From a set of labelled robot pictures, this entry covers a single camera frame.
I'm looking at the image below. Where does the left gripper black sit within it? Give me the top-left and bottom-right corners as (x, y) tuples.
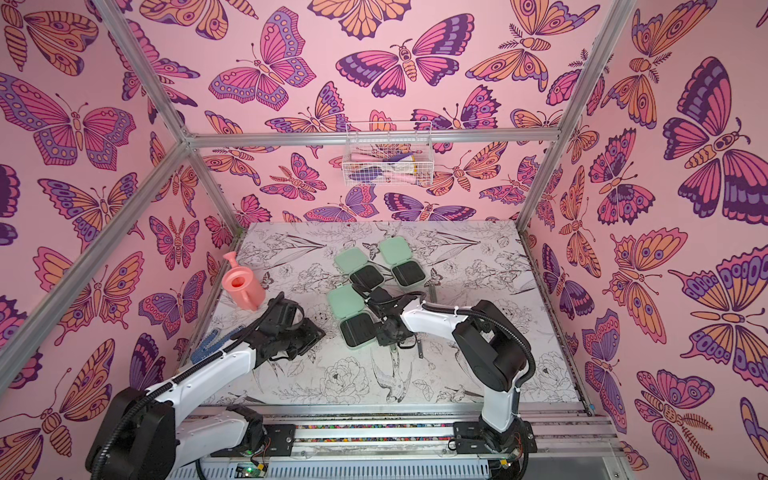
(278, 317), (327, 358)

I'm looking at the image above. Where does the green nail clipper case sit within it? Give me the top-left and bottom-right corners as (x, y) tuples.
(326, 285), (376, 349)

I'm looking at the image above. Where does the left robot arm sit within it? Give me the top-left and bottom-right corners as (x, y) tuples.
(85, 294), (326, 479)

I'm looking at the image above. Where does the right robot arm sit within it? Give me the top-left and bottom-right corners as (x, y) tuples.
(340, 288), (536, 434)

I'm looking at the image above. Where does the back right green case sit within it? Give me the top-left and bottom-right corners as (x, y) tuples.
(379, 236), (427, 289)

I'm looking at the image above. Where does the pink watering can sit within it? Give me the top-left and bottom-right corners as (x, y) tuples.
(222, 252), (266, 311)

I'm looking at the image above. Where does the back left green case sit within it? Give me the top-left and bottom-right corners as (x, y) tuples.
(334, 247), (385, 292)

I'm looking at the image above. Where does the blue dotted work glove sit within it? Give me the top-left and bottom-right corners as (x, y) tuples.
(190, 326), (244, 364)

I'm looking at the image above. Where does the green circuit board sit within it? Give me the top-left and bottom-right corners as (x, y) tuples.
(235, 463), (267, 479)

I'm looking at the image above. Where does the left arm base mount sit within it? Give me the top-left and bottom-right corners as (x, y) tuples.
(211, 424), (296, 458)

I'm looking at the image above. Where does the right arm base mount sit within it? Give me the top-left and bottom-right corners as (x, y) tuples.
(453, 418), (538, 457)

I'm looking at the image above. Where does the white wire wall basket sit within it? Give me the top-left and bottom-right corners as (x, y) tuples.
(340, 120), (435, 187)

